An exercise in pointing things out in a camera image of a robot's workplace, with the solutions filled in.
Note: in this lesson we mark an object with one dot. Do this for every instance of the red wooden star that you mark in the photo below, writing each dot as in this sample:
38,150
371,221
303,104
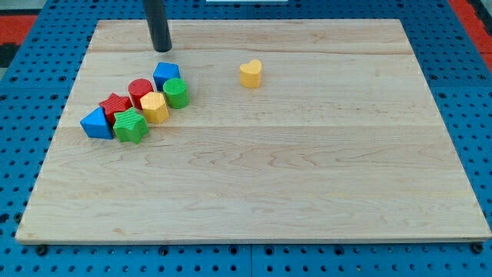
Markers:
114,103

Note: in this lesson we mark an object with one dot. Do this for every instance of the green wooden cylinder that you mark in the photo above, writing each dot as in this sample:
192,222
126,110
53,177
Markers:
176,93

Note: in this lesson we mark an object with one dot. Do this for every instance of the yellow wooden heart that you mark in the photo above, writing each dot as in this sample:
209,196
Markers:
250,74

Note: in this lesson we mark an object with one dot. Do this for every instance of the yellow wooden hexagon block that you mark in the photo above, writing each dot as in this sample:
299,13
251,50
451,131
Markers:
154,107

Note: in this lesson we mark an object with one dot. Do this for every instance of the green wooden star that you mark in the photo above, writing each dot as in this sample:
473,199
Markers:
130,126

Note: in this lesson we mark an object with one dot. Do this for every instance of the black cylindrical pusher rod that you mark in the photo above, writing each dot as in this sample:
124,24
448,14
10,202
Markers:
158,25

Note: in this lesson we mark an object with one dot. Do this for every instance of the blue wooden triangle block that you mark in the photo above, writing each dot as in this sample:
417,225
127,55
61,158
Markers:
96,125

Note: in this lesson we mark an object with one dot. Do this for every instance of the red wooden cylinder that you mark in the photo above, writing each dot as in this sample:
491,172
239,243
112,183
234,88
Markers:
137,89

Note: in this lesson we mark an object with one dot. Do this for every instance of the light wooden board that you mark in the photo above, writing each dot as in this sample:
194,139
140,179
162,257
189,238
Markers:
341,143

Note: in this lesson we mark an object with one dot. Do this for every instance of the blue wooden cube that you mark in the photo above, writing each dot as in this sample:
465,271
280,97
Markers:
163,72

